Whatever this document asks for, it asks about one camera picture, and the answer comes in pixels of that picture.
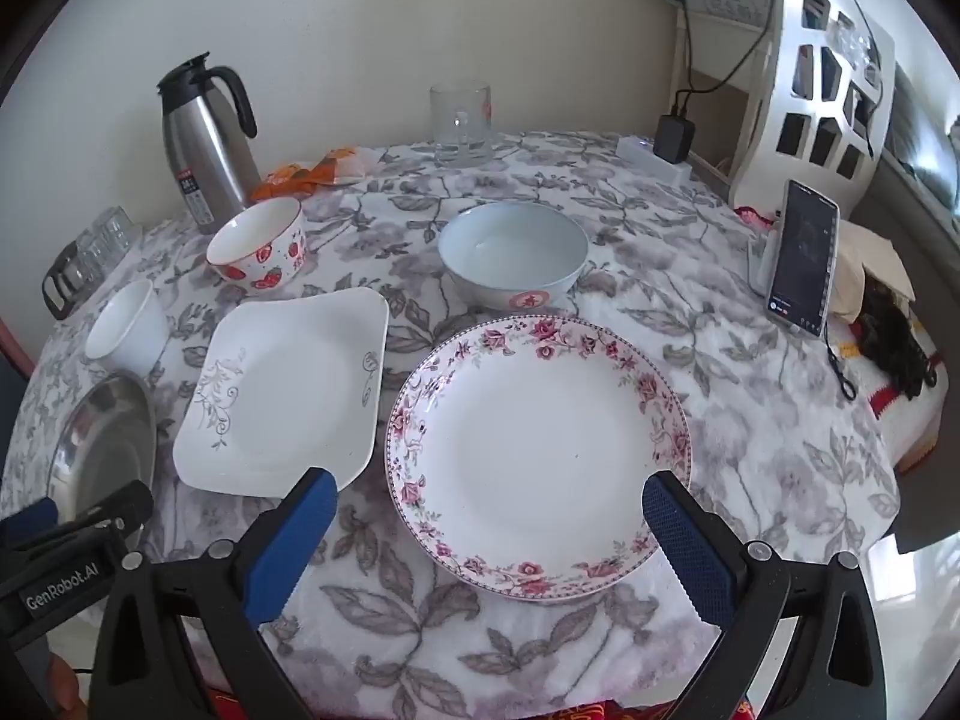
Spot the light blue bowl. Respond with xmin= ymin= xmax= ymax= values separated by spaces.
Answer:
xmin=437 ymin=201 xmax=590 ymax=312

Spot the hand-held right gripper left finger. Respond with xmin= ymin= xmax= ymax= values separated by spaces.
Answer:
xmin=94 ymin=467 xmax=340 ymax=720

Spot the red printed cloth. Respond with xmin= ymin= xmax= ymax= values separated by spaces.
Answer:
xmin=202 ymin=686 xmax=758 ymax=720

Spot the small clear drinking glass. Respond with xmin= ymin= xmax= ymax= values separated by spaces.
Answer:
xmin=105 ymin=206 xmax=143 ymax=256
xmin=75 ymin=229 xmax=115 ymax=278

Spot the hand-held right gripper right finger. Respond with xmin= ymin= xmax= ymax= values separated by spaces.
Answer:
xmin=642 ymin=469 xmax=890 ymax=720

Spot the white square bowl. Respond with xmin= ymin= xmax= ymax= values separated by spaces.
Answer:
xmin=85 ymin=279 xmax=170 ymax=380

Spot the pink floral round plate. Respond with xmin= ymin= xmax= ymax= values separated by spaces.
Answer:
xmin=385 ymin=315 xmax=692 ymax=602

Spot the grey floral tablecloth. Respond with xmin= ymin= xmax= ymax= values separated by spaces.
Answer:
xmin=0 ymin=131 xmax=901 ymax=720

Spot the beige cloth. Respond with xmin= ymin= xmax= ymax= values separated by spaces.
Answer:
xmin=832 ymin=221 xmax=916 ymax=323

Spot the white storage shelf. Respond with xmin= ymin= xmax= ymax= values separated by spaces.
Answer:
xmin=670 ymin=0 xmax=777 ymax=188

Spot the white power strip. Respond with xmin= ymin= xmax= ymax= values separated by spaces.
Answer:
xmin=616 ymin=135 xmax=692 ymax=182

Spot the black phone cable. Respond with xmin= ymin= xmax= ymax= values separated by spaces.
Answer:
xmin=821 ymin=330 xmax=857 ymax=400

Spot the white square plate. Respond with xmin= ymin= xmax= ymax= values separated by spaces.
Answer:
xmin=172 ymin=287 xmax=390 ymax=497

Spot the strawberry print bowl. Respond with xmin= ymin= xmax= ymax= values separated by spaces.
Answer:
xmin=206 ymin=197 xmax=310 ymax=292

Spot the black charger cable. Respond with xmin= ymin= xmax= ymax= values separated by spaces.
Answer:
xmin=670 ymin=0 xmax=785 ymax=121

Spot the glass teapot black handle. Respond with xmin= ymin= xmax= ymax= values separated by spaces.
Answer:
xmin=41 ymin=240 xmax=85 ymax=320

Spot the black cloth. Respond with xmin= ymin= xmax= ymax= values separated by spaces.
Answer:
xmin=859 ymin=277 xmax=938 ymax=400

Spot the white cutout side rack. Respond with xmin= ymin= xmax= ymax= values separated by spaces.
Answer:
xmin=731 ymin=0 xmax=897 ymax=218

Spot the stainless steel basin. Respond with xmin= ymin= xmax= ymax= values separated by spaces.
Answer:
xmin=46 ymin=371 xmax=158 ymax=548

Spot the stainless steel thermos jug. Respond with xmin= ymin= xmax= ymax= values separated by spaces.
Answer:
xmin=156 ymin=52 xmax=260 ymax=236

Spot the orange snack packet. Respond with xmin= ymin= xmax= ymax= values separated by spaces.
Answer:
xmin=251 ymin=163 xmax=316 ymax=202
xmin=307 ymin=146 xmax=372 ymax=186

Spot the white phone stand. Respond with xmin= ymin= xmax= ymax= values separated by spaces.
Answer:
xmin=746 ymin=236 xmax=781 ymax=293

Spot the clear glass mug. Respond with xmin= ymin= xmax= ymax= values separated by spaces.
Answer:
xmin=429 ymin=80 xmax=494 ymax=168

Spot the black charger adapter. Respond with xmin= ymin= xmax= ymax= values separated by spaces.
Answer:
xmin=655 ymin=114 xmax=692 ymax=164

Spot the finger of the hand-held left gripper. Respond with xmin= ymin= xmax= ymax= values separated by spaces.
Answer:
xmin=0 ymin=499 xmax=59 ymax=550
xmin=56 ymin=480 xmax=155 ymax=542

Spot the person's left hand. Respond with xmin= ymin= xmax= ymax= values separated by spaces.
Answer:
xmin=46 ymin=656 xmax=82 ymax=715

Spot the black smartphone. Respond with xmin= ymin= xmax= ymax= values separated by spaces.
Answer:
xmin=765 ymin=180 xmax=841 ymax=338

